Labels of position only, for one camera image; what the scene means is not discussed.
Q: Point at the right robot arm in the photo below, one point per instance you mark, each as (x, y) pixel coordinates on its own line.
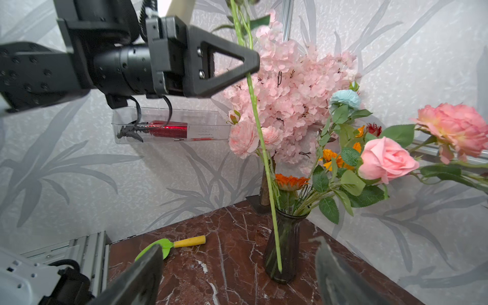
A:
(61, 282)

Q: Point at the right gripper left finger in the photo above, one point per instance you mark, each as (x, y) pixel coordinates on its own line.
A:
(139, 284)

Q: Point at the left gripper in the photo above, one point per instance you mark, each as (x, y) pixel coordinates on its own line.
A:
(191, 62)

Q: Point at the pink rose stem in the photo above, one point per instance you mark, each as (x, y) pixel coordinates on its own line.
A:
(380, 161)

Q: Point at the aluminium mounting rail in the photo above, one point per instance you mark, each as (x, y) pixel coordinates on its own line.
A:
(91, 252)

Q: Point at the clear plastic wall bin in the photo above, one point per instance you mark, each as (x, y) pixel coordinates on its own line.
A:
(202, 125)

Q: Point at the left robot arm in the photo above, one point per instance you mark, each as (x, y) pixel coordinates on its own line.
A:
(122, 52)

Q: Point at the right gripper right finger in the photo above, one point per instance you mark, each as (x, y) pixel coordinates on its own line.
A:
(338, 282)

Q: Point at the pink carnation stem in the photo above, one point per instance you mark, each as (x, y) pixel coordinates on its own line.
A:
(243, 32)
(244, 138)

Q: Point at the red spray bottle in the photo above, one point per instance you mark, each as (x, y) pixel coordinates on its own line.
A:
(145, 130)

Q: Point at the mixed flower bouquet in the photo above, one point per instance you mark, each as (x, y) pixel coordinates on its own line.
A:
(441, 138)

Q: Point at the dark glass vase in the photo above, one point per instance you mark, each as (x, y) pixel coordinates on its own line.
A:
(289, 240)

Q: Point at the green yellow spatula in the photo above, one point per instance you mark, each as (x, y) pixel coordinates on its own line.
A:
(166, 245)

